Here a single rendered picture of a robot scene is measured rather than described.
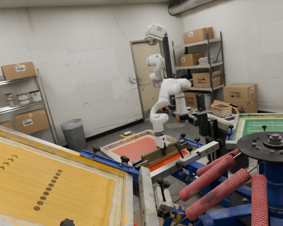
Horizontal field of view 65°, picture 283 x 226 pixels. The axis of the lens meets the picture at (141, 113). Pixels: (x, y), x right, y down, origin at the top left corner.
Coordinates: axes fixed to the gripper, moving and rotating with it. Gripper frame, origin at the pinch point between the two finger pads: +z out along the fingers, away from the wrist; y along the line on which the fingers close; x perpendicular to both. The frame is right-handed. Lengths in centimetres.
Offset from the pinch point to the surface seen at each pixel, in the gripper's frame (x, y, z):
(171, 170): 12.2, -25.6, 0.1
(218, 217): 25, -72, 0
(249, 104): -343, 148, 66
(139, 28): -239, 368, -140
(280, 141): 0, -86, -31
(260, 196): 24, -91, -20
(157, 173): 22.6, -25.1, -2.6
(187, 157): 1.7, -29.7, -6.2
